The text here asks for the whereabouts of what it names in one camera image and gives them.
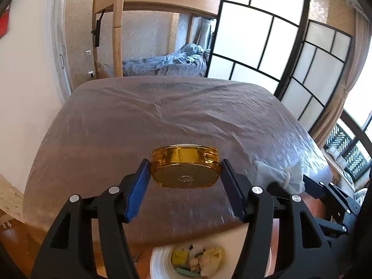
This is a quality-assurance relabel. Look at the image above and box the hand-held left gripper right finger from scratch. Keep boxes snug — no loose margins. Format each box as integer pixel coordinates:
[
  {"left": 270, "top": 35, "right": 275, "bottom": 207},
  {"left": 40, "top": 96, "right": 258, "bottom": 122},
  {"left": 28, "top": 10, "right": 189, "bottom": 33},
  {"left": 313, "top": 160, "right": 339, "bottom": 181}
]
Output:
[{"left": 221, "top": 159, "right": 340, "bottom": 279}]

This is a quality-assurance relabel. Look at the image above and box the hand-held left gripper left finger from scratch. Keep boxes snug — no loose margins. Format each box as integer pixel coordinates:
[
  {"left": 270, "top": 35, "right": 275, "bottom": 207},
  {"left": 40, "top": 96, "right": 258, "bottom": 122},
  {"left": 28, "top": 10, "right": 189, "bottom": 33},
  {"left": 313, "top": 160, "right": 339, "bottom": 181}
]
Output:
[{"left": 30, "top": 159, "right": 151, "bottom": 279}]

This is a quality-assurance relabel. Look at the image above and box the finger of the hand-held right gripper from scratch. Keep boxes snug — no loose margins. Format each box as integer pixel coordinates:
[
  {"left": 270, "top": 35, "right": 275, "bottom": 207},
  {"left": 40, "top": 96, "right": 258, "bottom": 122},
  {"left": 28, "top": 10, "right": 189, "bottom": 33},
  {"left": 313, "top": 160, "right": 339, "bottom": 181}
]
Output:
[
  {"left": 302, "top": 174, "right": 361, "bottom": 217},
  {"left": 312, "top": 216, "right": 348, "bottom": 236}
]

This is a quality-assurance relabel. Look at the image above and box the blue face mask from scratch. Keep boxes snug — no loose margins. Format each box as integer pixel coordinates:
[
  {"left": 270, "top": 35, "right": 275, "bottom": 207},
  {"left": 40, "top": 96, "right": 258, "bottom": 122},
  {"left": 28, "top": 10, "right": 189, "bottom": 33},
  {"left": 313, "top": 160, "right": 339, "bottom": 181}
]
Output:
[{"left": 254, "top": 159, "right": 306, "bottom": 195}]

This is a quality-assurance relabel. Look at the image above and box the amber glass ashtray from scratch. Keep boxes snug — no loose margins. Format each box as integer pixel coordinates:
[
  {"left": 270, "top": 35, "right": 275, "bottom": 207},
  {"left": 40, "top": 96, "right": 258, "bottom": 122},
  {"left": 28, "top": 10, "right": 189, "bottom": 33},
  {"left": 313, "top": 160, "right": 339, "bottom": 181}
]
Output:
[{"left": 149, "top": 144, "right": 222, "bottom": 189}]

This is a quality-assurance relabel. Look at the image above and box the white plastic bin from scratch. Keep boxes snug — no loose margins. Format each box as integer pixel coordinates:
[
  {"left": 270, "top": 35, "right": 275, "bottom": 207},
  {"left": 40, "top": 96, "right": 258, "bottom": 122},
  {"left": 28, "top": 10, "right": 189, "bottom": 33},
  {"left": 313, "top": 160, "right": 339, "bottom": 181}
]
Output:
[{"left": 149, "top": 232, "right": 274, "bottom": 279}]

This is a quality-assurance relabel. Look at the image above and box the black balcony railing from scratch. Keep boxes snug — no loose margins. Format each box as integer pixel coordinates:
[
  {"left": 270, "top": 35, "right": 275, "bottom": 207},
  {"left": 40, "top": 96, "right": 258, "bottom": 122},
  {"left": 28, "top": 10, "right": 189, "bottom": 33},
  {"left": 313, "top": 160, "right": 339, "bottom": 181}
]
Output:
[{"left": 324, "top": 122, "right": 367, "bottom": 178}]

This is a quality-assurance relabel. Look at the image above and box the beige curtain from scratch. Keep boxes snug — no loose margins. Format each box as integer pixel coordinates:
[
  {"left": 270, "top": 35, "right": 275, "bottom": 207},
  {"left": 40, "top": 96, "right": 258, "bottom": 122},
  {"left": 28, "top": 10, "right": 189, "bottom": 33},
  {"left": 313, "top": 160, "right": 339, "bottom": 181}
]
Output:
[{"left": 308, "top": 0, "right": 372, "bottom": 149}]

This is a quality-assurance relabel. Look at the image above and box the chipboard panel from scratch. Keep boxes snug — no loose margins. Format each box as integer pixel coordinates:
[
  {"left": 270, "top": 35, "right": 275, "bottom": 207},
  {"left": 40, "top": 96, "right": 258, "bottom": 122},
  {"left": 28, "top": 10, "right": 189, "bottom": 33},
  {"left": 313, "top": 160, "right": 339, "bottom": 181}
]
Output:
[{"left": 0, "top": 174, "right": 27, "bottom": 224}]

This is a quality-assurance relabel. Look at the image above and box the blue blanket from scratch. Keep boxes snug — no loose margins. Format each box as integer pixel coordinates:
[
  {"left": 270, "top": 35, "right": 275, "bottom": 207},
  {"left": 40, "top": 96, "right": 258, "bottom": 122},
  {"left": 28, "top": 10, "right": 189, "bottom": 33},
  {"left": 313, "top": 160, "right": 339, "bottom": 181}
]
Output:
[{"left": 122, "top": 43, "right": 207, "bottom": 77}]

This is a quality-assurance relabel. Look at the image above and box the black framed sliding screen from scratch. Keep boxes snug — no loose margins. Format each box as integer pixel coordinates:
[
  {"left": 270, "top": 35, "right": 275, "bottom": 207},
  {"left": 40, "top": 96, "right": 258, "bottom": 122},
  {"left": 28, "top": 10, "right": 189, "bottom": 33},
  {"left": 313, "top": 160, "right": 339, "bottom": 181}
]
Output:
[{"left": 205, "top": 0, "right": 355, "bottom": 140}]

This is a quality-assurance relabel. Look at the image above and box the black hanging device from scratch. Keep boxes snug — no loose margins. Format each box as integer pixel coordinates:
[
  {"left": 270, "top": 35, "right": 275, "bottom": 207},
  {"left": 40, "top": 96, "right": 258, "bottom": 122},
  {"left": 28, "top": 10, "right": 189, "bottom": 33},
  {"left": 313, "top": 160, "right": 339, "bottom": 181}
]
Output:
[{"left": 91, "top": 11, "right": 104, "bottom": 47}]

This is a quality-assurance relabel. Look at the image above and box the white door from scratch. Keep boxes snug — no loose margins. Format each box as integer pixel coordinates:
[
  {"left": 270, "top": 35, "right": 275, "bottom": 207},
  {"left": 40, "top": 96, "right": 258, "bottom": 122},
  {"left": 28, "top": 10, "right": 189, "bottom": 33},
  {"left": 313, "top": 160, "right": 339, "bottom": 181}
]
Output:
[{"left": 51, "top": 0, "right": 73, "bottom": 99}]

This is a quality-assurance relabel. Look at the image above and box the wooden bunk bed frame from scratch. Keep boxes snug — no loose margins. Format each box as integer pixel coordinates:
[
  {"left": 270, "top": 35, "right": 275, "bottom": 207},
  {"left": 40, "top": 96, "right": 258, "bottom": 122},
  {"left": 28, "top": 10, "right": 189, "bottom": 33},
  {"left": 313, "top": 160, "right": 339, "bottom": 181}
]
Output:
[{"left": 92, "top": 0, "right": 224, "bottom": 79}]

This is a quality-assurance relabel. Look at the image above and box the red wall hanging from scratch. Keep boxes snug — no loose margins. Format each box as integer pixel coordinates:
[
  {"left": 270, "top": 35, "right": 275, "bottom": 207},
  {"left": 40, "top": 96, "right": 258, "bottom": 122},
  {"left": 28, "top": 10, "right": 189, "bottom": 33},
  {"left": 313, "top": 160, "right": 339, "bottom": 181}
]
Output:
[{"left": 0, "top": 13, "right": 12, "bottom": 37}]

